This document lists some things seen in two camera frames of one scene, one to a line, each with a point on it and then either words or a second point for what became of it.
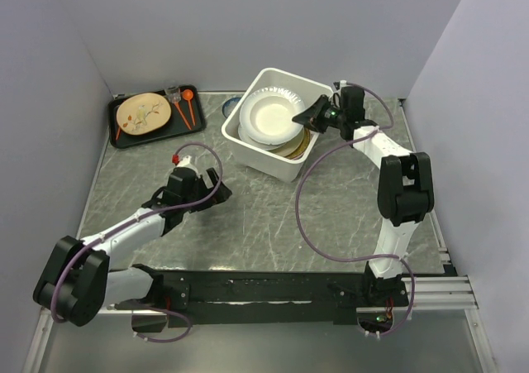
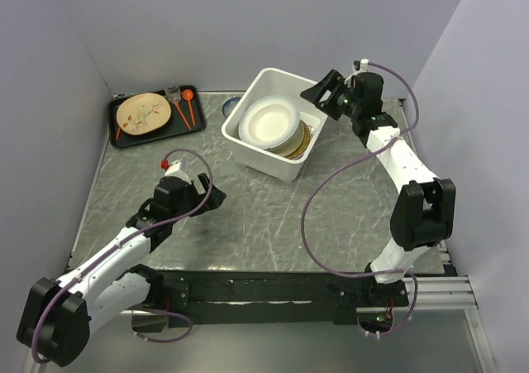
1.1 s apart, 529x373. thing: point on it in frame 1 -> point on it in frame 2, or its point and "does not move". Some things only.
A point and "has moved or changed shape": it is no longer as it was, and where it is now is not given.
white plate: x=266 y=116 has moved or changed shape
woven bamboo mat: x=305 y=145 does not move
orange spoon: x=188 y=94 does not move
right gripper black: x=312 y=117 -> x=335 y=83
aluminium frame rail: x=429 y=294 does not move
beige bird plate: x=143 y=113 does not move
